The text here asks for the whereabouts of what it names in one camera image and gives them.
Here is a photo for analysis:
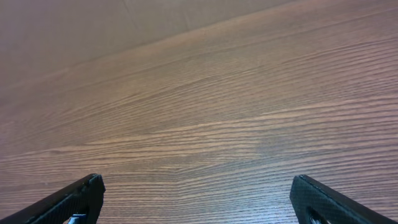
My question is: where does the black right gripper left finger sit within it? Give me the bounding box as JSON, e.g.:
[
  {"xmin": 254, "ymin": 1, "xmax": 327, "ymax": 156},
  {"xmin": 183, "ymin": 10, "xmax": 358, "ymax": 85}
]
[{"xmin": 1, "ymin": 174, "xmax": 106, "ymax": 224}]

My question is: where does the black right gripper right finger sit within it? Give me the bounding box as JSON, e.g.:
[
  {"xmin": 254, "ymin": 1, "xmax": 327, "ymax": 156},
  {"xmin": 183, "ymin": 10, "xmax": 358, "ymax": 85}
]
[{"xmin": 290, "ymin": 175, "xmax": 397, "ymax": 224}]

